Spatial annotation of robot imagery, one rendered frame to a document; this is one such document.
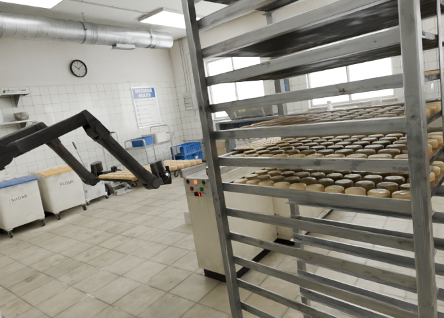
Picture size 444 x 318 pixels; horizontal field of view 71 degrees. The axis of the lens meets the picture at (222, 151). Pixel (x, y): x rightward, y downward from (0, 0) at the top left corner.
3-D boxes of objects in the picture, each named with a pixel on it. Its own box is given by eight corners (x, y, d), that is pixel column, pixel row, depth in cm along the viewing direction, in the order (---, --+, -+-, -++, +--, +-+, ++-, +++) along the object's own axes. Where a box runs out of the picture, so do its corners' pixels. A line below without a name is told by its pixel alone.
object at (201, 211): (248, 240, 305) (235, 151, 293) (279, 246, 283) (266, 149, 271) (199, 277, 253) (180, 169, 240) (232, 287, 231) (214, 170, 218)
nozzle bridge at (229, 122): (240, 150, 330) (235, 118, 325) (303, 148, 283) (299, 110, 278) (220, 157, 305) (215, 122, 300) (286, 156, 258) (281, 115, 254)
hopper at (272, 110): (240, 118, 318) (238, 104, 316) (290, 112, 282) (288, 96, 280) (222, 121, 296) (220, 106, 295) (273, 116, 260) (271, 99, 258)
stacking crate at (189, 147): (188, 151, 745) (187, 142, 742) (201, 150, 721) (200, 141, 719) (171, 156, 696) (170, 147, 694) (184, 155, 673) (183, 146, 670)
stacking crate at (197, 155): (190, 159, 747) (189, 150, 745) (203, 159, 723) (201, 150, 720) (172, 164, 701) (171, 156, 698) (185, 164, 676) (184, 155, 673)
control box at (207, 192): (189, 194, 240) (187, 176, 238) (213, 196, 224) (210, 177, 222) (186, 196, 237) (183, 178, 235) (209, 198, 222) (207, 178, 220)
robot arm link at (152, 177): (82, 133, 143) (93, 129, 135) (91, 125, 146) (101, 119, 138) (147, 192, 162) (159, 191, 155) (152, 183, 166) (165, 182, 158)
